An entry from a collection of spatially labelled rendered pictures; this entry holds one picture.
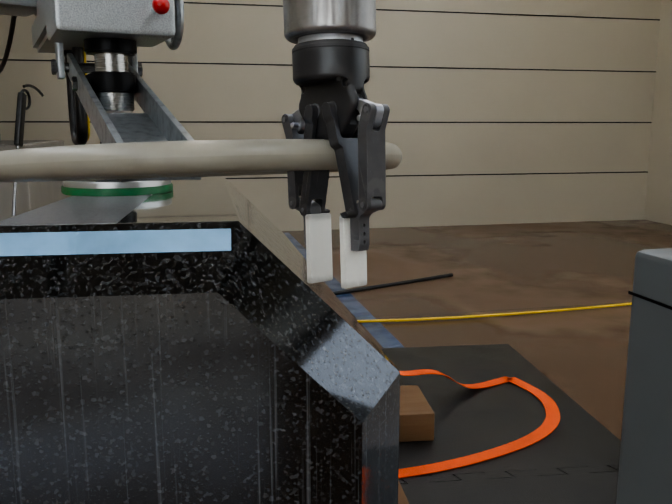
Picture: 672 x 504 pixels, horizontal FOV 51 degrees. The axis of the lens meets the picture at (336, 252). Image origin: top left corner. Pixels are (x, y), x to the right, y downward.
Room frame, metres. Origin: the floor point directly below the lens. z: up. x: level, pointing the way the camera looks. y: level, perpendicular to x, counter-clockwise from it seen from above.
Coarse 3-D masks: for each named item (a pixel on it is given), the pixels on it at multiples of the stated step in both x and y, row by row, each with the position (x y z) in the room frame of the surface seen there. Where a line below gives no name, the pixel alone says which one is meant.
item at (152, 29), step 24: (48, 0) 1.38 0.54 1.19; (72, 0) 1.31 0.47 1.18; (96, 0) 1.33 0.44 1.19; (120, 0) 1.35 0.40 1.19; (144, 0) 1.37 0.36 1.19; (168, 0) 1.39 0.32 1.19; (48, 24) 1.41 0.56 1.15; (72, 24) 1.31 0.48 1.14; (96, 24) 1.33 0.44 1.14; (120, 24) 1.35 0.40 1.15; (144, 24) 1.37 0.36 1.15; (168, 24) 1.39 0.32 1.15; (96, 48) 1.39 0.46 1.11; (120, 48) 1.40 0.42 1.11
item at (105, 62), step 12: (96, 60) 1.41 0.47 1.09; (108, 60) 1.41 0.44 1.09; (120, 60) 1.42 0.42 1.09; (96, 72) 1.40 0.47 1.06; (108, 72) 1.40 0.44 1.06; (120, 72) 1.41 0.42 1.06; (96, 84) 1.40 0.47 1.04; (108, 84) 1.39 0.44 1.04; (120, 84) 1.40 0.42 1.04; (132, 84) 1.42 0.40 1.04; (108, 96) 1.40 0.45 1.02; (120, 96) 1.41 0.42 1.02; (132, 96) 1.43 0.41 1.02; (108, 108) 1.40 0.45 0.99; (120, 108) 1.41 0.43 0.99; (132, 108) 1.43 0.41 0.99
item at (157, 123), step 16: (80, 64) 1.59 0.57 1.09; (128, 64) 1.58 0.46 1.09; (80, 80) 1.41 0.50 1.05; (80, 96) 1.42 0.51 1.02; (96, 96) 1.29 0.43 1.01; (144, 96) 1.40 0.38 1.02; (96, 112) 1.23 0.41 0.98; (144, 112) 1.41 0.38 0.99; (160, 112) 1.28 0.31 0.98; (96, 128) 1.24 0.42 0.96; (112, 128) 1.12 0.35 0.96; (128, 128) 1.27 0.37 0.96; (144, 128) 1.29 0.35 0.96; (160, 128) 1.28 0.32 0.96; (176, 128) 1.17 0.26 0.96
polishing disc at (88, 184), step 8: (64, 184) 1.38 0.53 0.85; (72, 184) 1.35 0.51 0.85; (80, 184) 1.34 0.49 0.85; (88, 184) 1.33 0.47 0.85; (96, 184) 1.33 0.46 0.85; (104, 184) 1.33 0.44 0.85; (112, 184) 1.33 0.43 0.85; (120, 184) 1.34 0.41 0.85; (128, 184) 1.34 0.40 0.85; (136, 184) 1.35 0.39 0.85; (144, 184) 1.36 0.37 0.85; (152, 184) 1.38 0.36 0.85; (160, 184) 1.40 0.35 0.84
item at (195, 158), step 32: (0, 160) 0.67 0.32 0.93; (32, 160) 0.64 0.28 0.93; (64, 160) 0.63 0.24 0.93; (96, 160) 0.62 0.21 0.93; (128, 160) 0.61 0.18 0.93; (160, 160) 0.61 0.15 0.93; (192, 160) 0.62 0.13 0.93; (224, 160) 0.62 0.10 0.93; (256, 160) 0.63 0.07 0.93; (288, 160) 0.65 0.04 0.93; (320, 160) 0.67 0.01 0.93
